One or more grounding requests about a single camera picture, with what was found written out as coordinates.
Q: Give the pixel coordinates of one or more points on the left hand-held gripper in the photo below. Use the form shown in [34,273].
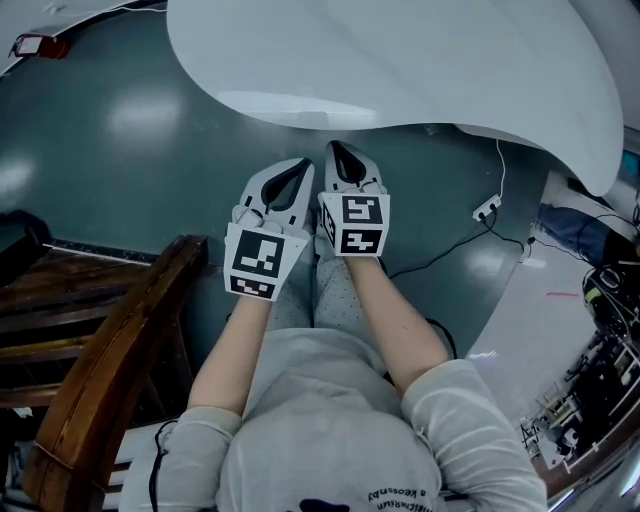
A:
[260,255]

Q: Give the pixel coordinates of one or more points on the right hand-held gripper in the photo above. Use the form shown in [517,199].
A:
[357,225]

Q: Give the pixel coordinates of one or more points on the person's right forearm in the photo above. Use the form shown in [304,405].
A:
[390,320]

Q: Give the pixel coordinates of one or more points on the person's left forearm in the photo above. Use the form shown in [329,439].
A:
[230,360]

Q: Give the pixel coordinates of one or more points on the white round table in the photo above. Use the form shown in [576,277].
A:
[400,65]

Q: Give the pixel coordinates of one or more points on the person's right leg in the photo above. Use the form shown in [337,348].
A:
[335,295]

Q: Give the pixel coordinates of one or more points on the person's leg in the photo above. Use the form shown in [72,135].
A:
[295,310]
[335,295]
[570,232]

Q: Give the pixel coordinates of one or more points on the person's left leg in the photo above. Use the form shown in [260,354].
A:
[295,310]

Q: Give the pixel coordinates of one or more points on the white power strip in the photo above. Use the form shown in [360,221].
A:
[487,209]

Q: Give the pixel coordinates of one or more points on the person's light grey shirt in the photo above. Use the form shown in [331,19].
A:
[325,410]

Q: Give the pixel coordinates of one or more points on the brown wooden chair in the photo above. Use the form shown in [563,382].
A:
[115,350]

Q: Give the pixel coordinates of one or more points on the red fire extinguisher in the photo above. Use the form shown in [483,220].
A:
[50,47]

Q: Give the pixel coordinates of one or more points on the cluttered equipment workbench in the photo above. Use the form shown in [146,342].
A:
[600,375]

